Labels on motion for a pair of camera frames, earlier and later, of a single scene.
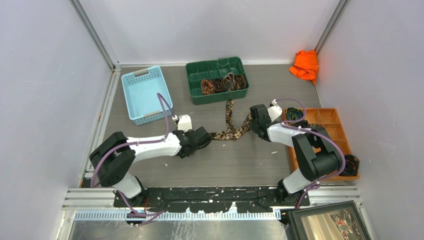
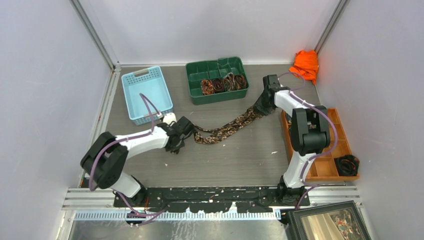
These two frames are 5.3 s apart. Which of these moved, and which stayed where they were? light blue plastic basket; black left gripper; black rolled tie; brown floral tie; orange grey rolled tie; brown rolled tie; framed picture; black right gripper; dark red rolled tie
Moved: brown floral tie; black left gripper; black right gripper
Stayed: dark red rolled tie; black rolled tie; brown rolled tie; light blue plastic basket; orange grey rolled tie; framed picture
